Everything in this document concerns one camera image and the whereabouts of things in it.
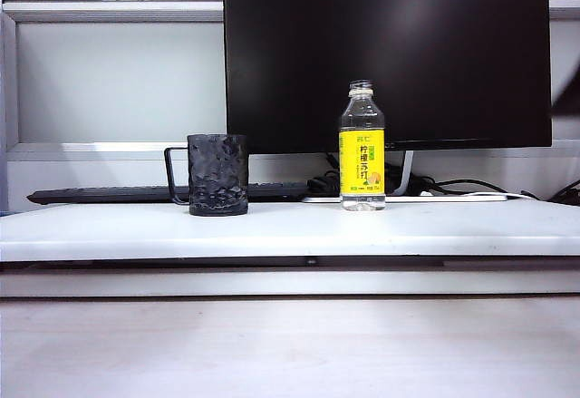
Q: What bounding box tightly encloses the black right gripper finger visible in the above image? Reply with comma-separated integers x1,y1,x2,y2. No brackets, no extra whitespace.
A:
550,81,580,117

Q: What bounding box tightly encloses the clear bottle with yellow label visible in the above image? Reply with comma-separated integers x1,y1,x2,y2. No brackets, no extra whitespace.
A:
338,79,387,212

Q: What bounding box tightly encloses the black AOC computer monitor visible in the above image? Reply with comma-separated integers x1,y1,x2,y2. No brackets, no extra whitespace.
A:
221,0,553,196

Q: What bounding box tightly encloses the black power adapter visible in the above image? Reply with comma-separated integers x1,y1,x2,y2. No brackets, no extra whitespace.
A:
306,170,395,197

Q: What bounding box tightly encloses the white raised platform board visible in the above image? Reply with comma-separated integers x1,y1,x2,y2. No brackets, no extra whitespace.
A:
0,198,580,263

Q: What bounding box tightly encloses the black computer keyboard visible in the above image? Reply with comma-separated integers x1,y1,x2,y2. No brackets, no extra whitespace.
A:
25,181,309,205

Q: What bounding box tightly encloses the black cable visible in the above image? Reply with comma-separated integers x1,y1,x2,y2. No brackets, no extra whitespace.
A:
546,179,580,203
414,174,541,201

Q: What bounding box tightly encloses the white cable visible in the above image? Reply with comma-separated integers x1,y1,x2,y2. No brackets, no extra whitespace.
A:
420,189,523,200

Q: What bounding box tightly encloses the silver flat base plate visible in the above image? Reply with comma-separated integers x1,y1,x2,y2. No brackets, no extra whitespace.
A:
301,192,508,203

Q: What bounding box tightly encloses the black textured cup with handle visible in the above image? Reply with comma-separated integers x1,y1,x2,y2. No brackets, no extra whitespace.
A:
163,132,249,217

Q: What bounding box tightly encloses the grey aluminium partition frame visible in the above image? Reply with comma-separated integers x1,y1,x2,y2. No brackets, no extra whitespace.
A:
0,0,580,163

